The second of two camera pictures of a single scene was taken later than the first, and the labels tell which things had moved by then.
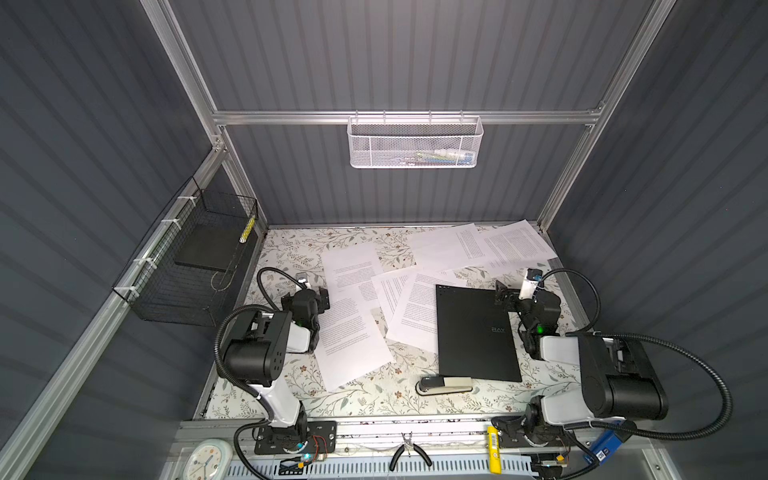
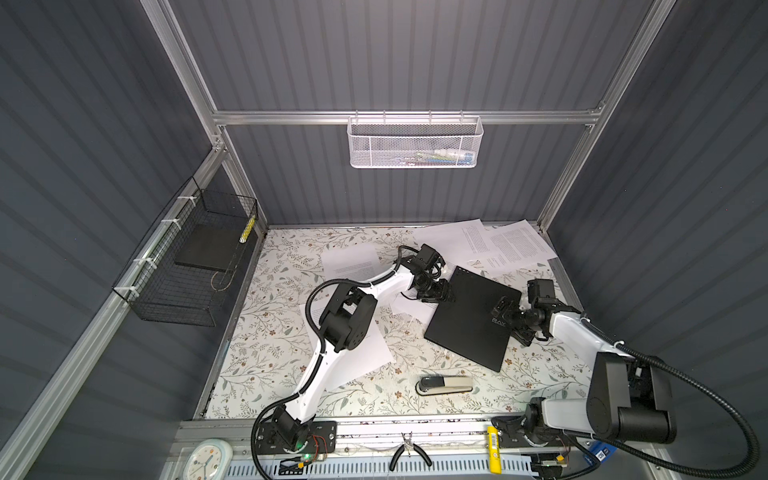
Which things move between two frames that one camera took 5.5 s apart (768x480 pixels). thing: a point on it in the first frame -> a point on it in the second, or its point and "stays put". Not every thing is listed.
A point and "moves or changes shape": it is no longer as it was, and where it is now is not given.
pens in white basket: [443, 157] stays put
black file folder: [475, 335] moves or changes shape
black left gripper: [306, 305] -> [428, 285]
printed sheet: [416, 323] moves or changes shape
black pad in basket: [211, 246] stays put
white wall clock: [210, 459] stays put
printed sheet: [351, 266] stays put
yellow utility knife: [495, 464] stays put
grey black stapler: [426, 386] stays put
